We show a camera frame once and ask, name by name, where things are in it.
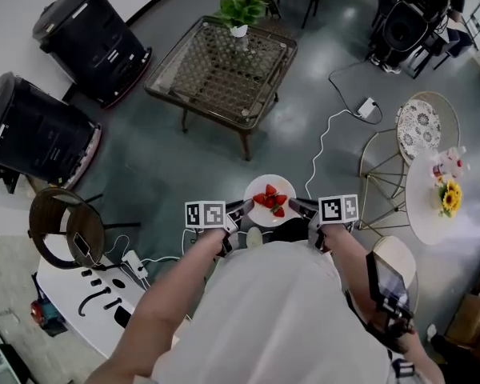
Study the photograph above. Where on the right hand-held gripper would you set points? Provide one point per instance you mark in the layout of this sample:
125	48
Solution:
338	209

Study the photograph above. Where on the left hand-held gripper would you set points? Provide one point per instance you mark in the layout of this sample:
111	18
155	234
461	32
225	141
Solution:
206	214

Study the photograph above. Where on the white plate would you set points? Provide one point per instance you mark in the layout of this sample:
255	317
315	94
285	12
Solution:
264	216

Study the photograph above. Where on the person's left forearm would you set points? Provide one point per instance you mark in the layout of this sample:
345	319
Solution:
172	294

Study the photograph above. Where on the person's right forearm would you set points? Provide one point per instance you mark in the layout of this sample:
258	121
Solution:
354	258

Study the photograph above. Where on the red strawberry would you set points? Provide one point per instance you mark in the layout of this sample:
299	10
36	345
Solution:
259	198
269	202
270	190
281	199
279	212

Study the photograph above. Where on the cream round chair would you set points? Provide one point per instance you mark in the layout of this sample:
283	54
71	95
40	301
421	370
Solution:
396	254

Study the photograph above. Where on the person's white shirt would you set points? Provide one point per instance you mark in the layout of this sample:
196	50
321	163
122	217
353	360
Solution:
272	314

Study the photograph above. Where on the white round table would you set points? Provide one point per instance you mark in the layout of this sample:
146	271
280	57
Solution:
420	206

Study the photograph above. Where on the white power adapter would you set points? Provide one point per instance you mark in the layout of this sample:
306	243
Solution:
366	107

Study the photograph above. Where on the white power strip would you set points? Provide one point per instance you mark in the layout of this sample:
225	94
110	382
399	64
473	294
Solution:
134	263

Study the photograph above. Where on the glass-top wicker table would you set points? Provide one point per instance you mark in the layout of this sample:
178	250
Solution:
224	74

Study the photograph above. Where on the patterned seat cushion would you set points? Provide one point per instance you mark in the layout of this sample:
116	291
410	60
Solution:
418	128

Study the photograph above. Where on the sunflower bouquet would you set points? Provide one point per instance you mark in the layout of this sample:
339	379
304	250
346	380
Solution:
451	198

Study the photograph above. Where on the pack of pink bottles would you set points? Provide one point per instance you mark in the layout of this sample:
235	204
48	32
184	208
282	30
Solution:
450	164

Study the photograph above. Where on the dark wooden round chair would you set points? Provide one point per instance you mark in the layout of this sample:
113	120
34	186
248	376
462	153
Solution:
84	218

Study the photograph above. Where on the smartphone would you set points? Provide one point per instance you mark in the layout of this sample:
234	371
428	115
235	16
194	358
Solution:
81	244

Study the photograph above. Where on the white board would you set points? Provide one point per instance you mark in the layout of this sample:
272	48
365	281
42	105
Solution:
64	290

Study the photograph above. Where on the green potted plant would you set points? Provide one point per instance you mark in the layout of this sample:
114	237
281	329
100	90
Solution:
242	6

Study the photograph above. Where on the cardboard box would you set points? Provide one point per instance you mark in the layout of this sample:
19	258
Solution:
472	322

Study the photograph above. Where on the black wheeled robot machine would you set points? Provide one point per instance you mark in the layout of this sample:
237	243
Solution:
32	130
92	42

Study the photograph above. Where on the red and teal tool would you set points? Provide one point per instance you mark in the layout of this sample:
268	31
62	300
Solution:
44	316

